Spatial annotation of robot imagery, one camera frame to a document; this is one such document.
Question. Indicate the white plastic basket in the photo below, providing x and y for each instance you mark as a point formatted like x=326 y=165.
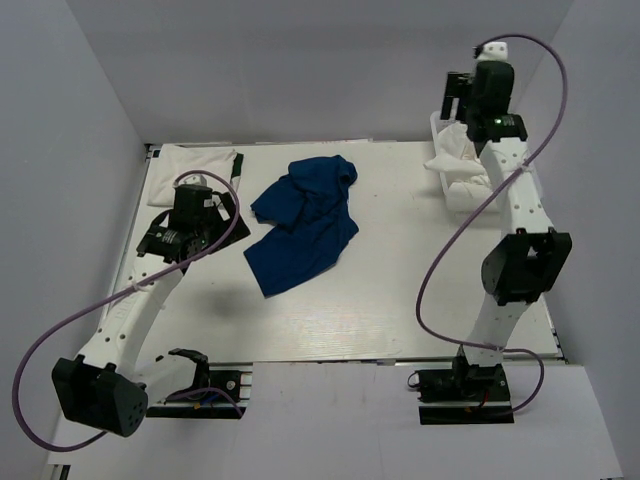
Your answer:
x=520 y=201

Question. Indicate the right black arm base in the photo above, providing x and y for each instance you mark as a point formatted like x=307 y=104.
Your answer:
x=445 y=400

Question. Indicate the white t-shirt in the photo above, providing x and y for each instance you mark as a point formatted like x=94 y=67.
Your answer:
x=465 y=182
x=175 y=165

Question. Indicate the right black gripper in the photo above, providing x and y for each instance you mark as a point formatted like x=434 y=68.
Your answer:
x=457 y=86

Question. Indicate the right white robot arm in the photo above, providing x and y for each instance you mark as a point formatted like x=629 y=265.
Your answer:
x=531 y=252

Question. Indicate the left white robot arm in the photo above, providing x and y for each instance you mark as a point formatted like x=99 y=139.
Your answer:
x=102 y=387

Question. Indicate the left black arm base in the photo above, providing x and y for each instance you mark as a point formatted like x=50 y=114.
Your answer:
x=225 y=396

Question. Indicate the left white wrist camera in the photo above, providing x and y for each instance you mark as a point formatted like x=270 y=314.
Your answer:
x=191 y=178

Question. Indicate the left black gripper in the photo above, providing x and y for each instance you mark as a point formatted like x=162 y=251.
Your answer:
x=227 y=202

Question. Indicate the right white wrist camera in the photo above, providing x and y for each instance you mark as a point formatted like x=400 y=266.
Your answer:
x=491 y=51

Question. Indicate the folded white t-shirt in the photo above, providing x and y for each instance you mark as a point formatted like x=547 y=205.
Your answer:
x=175 y=165

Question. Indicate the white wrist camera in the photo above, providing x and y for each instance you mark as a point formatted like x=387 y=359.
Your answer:
x=491 y=51
x=191 y=178

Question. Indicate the blue t-shirt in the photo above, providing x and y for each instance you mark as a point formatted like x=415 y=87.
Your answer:
x=308 y=209

